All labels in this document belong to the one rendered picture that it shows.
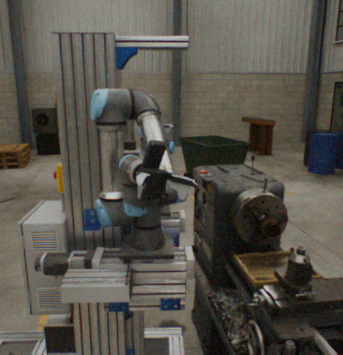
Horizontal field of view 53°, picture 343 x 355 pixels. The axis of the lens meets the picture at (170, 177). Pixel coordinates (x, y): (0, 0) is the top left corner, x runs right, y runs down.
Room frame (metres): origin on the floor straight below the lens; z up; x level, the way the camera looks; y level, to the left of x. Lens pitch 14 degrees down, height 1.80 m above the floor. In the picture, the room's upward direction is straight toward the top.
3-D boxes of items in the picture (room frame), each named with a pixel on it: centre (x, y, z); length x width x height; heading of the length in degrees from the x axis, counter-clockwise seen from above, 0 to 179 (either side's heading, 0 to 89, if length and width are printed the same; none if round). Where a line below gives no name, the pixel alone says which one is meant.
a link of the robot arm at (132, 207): (1.09, 0.10, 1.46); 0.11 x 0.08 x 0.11; 113
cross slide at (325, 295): (1.32, -0.60, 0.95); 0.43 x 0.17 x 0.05; 99
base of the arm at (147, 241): (1.38, 0.10, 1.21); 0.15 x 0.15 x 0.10
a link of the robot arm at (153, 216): (1.37, 0.11, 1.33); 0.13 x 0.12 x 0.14; 113
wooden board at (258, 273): (1.67, -0.56, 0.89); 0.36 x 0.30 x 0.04; 99
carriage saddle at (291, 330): (1.27, -0.62, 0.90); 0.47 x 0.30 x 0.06; 99
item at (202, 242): (2.30, -0.43, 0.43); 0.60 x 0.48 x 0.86; 9
